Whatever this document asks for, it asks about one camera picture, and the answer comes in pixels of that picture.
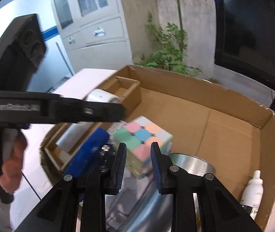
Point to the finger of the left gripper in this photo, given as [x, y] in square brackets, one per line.
[73, 110]

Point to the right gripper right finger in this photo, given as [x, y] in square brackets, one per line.
[219, 210]

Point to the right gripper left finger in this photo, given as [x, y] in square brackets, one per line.
[79, 197]

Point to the shiny metal tin can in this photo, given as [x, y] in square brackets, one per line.
[138, 206]

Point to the pastel rubik's cube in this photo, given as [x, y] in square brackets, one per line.
[138, 135]

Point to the person's left hand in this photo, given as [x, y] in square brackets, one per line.
[12, 168]

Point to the white handheld fabric shaver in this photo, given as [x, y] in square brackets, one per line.
[76, 131]

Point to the white spray bottle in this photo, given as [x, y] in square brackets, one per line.
[252, 195]

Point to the brown cardboard tray box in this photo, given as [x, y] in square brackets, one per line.
[232, 132]

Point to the grey metal filing cabinet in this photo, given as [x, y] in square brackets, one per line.
[94, 33]

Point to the green leafy tree plant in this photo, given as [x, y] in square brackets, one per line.
[182, 37]

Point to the black flat screen television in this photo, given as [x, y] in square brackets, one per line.
[245, 38]

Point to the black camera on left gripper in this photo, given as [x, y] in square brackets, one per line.
[22, 49]

